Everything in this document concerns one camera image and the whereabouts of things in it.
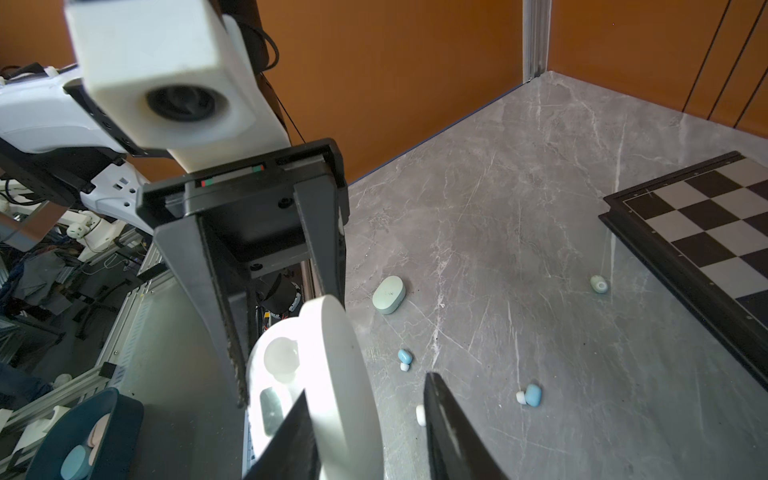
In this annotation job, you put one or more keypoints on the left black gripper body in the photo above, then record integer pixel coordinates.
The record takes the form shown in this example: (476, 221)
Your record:
(250, 203)

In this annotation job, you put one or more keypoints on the blue earbud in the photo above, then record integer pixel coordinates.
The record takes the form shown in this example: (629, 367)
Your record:
(531, 395)
(406, 359)

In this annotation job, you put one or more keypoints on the white earbud charging case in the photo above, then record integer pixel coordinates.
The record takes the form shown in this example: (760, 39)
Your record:
(317, 353)

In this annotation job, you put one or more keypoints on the teal round container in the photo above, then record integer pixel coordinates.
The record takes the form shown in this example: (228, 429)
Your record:
(94, 440)

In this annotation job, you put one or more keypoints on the green earbud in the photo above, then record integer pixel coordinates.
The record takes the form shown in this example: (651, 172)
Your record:
(599, 284)

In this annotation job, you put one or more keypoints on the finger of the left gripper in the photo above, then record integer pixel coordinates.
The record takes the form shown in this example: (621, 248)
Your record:
(215, 283)
(319, 214)

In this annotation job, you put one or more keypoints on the black and silver chessboard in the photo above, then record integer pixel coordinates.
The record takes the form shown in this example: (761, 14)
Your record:
(702, 231)

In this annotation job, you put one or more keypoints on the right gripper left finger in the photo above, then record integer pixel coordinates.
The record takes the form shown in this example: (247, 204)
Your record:
(292, 453)

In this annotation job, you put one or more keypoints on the green earbud charging case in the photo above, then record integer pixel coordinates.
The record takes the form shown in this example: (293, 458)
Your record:
(389, 295)

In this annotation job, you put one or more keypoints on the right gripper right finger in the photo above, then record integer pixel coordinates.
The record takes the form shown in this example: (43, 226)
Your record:
(455, 450)

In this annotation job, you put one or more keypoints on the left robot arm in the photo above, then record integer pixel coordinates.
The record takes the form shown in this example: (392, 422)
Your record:
(59, 144)

